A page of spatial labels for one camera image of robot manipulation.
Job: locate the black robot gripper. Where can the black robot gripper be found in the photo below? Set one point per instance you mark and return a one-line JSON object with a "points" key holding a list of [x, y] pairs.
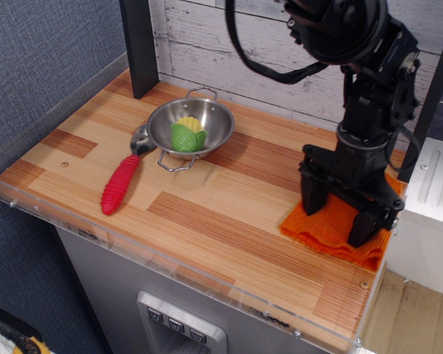
{"points": [[355, 172]]}

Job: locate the orange cloth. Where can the orange cloth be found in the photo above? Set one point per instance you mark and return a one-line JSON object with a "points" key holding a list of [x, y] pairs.
{"points": [[327, 231]]}

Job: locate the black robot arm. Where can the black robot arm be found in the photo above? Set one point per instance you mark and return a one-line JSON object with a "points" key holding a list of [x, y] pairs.
{"points": [[379, 59]]}

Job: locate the white toy sink unit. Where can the white toy sink unit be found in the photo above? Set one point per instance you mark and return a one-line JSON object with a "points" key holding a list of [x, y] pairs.
{"points": [[415, 251]]}

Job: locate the toy corn cob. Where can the toy corn cob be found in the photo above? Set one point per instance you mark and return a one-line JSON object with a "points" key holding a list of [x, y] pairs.
{"points": [[188, 135]]}

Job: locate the small steel pot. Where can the small steel pot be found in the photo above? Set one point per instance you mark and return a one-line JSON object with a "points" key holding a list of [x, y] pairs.
{"points": [[202, 104]]}

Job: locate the silver dispenser button panel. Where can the silver dispenser button panel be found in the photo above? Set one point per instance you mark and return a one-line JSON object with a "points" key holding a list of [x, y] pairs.
{"points": [[170, 329]]}

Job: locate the grey toy fridge cabinet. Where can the grey toy fridge cabinet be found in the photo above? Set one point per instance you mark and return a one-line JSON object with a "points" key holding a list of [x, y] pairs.
{"points": [[112, 283]]}

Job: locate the clear acrylic table guard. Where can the clear acrylic table guard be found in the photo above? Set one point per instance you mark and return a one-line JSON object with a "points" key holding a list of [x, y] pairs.
{"points": [[214, 226]]}

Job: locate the black yellow object corner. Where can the black yellow object corner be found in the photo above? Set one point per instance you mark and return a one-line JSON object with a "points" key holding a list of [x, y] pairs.
{"points": [[17, 336]]}

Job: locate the right dark vertical post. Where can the right dark vertical post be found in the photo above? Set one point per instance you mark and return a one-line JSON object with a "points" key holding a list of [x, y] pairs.
{"points": [[425, 119]]}

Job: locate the dark vertical post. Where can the dark vertical post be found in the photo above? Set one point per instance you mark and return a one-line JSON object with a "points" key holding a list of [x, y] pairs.
{"points": [[140, 47], [425, 119]]}

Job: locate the red handled metal spoon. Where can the red handled metal spoon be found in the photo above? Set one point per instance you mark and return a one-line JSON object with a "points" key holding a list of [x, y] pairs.
{"points": [[117, 187]]}

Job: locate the left dark vertical post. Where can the left dark vertical post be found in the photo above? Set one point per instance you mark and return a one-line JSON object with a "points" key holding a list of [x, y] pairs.
{"points": [[140, 47]]}

